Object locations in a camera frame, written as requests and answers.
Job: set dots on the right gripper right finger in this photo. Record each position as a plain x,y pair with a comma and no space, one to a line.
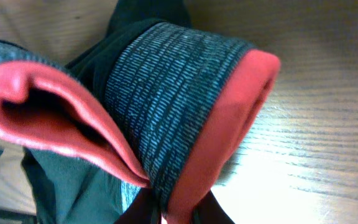
209,211

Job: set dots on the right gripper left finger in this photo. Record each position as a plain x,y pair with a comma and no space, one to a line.
143,210

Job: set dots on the black leggings with red waistband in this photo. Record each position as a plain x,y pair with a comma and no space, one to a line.
154,105

